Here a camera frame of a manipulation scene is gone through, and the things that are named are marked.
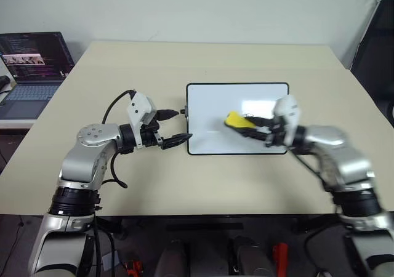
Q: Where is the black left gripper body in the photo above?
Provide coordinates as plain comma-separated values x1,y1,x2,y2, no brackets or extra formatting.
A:
140,116,164,148

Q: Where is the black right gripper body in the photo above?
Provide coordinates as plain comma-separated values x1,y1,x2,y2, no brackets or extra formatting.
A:
265,116,289,148

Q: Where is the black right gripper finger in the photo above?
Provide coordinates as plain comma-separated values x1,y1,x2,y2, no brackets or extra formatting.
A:
243,114,275,129
233,126,272,142

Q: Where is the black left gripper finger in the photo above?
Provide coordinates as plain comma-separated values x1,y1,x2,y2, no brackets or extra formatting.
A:
155,108,180,123
159,133,193,150

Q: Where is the yellow whiteboard eraser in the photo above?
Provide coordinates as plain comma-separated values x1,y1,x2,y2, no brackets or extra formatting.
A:
223,111,257,129

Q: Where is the black framed whiteboard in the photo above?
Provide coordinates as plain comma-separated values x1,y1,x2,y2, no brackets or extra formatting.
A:
182,82,291,156

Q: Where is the grey robot right leg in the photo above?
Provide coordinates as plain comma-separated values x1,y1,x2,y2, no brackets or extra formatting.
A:
227,235,273,277

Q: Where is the red clamp tool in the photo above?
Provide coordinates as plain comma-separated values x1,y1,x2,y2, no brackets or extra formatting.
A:
272,242,289,277
125,251,145,277

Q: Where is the open grey laptop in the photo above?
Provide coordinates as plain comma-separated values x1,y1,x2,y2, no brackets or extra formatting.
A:
0,31,76,120

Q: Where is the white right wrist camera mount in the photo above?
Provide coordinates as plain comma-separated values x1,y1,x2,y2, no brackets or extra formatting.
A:
272,94,301,147

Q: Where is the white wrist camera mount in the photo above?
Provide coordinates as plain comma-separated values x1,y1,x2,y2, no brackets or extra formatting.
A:
272,94,301,147
126,92,157,130

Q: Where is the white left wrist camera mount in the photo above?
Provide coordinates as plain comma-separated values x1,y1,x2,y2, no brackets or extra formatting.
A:
126,92,157,130

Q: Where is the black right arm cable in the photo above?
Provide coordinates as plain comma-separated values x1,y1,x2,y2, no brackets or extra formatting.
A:
288,146,330,189

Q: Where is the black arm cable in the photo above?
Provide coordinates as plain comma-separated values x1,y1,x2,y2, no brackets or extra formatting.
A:
288,146,330,189
102,89,137,189

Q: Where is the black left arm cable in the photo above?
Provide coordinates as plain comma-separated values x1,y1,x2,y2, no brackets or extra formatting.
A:
102,89,137,189

